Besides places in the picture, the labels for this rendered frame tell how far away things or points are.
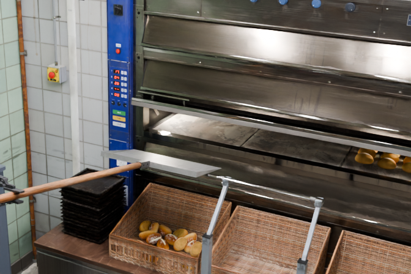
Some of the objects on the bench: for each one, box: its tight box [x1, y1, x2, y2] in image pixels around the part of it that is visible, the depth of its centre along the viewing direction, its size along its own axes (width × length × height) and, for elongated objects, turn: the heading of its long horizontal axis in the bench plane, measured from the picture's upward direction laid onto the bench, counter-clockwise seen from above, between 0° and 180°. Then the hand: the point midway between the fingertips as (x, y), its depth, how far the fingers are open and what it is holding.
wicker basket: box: [211, 206, 331, 274], centre depth 317 cm, size 49×56×28 cm
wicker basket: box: [109, 183, 232, 274], centre depth 340 cm, size 49×56×28 cm
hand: (13, 194), depth 207 cm, fingers closed on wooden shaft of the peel, 3 cm apart
